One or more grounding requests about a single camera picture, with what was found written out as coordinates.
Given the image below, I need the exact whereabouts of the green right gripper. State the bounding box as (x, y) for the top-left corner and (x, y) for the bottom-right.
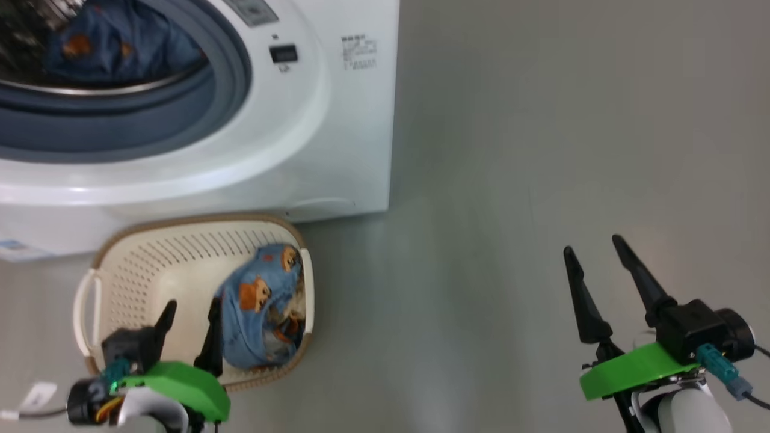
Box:
(564, 235), (703, 402)

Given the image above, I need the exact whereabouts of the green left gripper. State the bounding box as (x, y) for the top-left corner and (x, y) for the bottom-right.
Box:
(116, 298), (231, 423)

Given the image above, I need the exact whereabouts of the blue bear-print garment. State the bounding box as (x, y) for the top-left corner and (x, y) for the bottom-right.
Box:
(42, 0), (205, 82)
(215, 244), (304, 369)

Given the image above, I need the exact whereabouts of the white front-load washing machine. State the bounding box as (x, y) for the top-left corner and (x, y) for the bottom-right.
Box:
(0, 0), (401, 263)

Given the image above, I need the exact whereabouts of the cream perforated laundry basket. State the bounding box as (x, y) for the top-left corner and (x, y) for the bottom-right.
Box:
(73, 213), (313, 392)

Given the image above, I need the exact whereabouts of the blue energy label sticker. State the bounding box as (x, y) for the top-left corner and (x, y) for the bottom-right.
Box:
(0, 239), (55, 263)

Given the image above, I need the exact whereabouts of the grey warning sticker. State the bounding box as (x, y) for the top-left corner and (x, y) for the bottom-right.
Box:
(223, 0), (279, 28)

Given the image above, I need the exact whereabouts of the small black text label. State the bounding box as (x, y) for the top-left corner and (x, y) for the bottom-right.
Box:
(341, 36), (378, 71)

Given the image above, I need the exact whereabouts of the teal left camera connector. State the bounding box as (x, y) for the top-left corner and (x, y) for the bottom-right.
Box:
(99, 358), (130, 388)

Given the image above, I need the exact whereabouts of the teal camera connector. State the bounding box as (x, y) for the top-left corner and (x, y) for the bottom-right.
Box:
(698, 345), (753, 401)
(99, 358), (130, 388)

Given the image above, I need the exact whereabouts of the teal right camera connector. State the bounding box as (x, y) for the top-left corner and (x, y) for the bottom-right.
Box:
(698, 345), (753, 401)

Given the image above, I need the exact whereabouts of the white cable label tag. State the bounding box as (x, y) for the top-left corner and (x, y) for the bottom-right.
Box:
(18, 382), (58, 413)

